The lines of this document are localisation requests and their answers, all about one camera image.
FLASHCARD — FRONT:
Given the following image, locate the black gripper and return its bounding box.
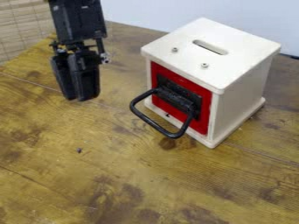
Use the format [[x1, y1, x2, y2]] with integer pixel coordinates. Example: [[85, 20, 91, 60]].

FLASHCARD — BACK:
[[48, 0, 109, 102]]

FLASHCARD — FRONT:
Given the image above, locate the red drawer front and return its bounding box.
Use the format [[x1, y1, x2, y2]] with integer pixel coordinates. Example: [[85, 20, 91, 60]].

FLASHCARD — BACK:
[[151, 62, 212, 135]]

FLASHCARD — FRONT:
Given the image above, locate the white wooden drawer box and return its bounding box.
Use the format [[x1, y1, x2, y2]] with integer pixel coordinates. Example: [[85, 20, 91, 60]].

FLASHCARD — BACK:
[[141, 17, 280, 148]]

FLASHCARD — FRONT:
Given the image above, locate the black metal drawer handle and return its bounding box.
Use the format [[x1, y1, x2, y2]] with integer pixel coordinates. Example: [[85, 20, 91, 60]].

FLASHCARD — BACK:
[[129, 74, 201, 139]]

